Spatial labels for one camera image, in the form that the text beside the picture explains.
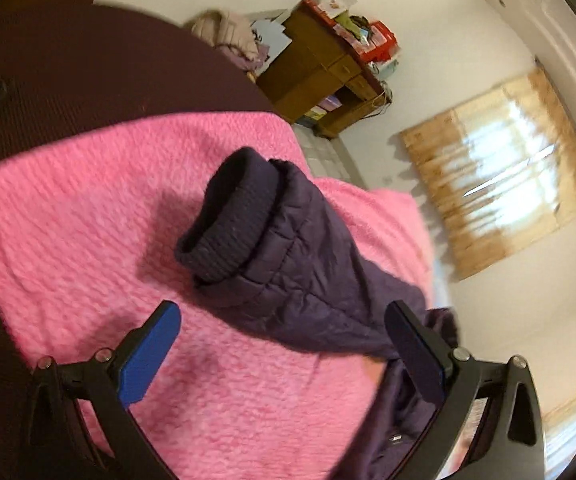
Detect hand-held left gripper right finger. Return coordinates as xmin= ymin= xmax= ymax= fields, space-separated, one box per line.
xmin=384 ymin=300 xmax=548 ymax=480

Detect light purple garment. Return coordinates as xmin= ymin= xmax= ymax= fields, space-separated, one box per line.
xmin=213 ymin=41 xmax=271 ymax=74

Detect red box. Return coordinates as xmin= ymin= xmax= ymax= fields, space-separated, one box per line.
xmin=302 ymin=0 xmax=339 ymax=29
xmin=357 ymin=20 xmax=399 ymax=61

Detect pale green bag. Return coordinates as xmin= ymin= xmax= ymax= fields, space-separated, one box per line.
xmin=368 ymin=57 xmax=400 ymax=81

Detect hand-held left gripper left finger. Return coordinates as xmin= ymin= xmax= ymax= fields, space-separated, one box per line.
xmin=20 ymin=300 xmax=183 ymax=480

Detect wooden desk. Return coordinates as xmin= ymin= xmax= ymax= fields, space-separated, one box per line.
xmin=255 ymin=7 xmax=393 ymax=141

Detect purple quilted jacket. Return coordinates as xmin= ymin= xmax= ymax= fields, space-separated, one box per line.
xmin=175 ymin=146 xmax=463 ymax=480

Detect beige knitted garment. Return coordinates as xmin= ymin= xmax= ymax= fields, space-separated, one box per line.
xmin=190 ymin=10 xmax=259 ymax=58

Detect boxes under desk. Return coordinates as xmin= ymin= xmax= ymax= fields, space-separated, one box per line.
xmin=295 ymin=96 xmax=342 ymax=129

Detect dark maroon bed cover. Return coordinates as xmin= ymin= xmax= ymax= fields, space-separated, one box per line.
xmin=0 ymin=2 xmax=283 ymax=480

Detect pink fleece blanket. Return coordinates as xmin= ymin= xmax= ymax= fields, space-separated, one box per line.
xmin=0 ymin=110 xmax=436 ymax=480

